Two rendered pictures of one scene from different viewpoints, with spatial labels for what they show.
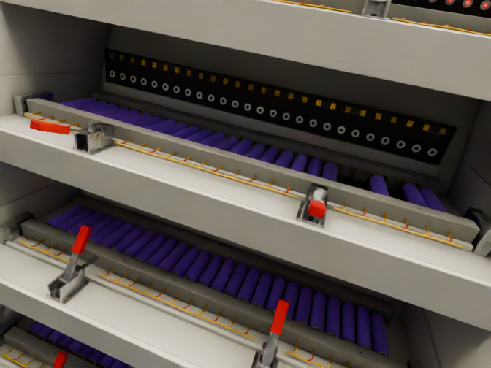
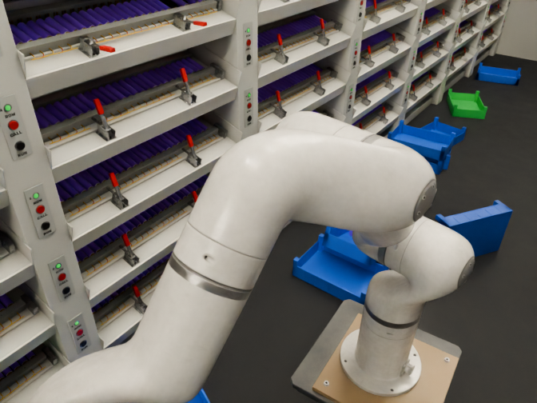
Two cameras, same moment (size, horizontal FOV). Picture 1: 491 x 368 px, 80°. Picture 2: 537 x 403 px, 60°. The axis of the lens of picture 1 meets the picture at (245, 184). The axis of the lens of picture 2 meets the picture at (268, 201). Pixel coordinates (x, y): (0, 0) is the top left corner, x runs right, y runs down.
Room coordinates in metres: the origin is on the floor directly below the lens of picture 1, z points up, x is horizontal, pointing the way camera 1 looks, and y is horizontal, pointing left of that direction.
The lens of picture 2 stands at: (-0.39, 0.92, 1.23)
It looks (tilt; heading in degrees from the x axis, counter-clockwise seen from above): 34 degrees down; 294
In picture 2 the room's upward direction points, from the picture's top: 1 degrees clockwise
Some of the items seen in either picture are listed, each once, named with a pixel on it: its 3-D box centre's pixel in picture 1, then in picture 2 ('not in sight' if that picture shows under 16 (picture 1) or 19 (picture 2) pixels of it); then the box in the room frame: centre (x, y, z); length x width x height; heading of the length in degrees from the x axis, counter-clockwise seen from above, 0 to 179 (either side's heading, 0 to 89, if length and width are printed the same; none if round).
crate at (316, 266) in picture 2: not in sight; (340, 269); (-0.11, -0.39, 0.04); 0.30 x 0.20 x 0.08; 168
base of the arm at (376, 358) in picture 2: not in sight; (385, 335); (-0.35, 0.16, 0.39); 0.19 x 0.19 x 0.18
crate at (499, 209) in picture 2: not in sight; (468, 233); (-0.52, -0.74, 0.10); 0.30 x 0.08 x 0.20; 45
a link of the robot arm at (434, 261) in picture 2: not in sight; (416, 273); (-0.38, 0.17, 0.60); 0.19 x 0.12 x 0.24; 161
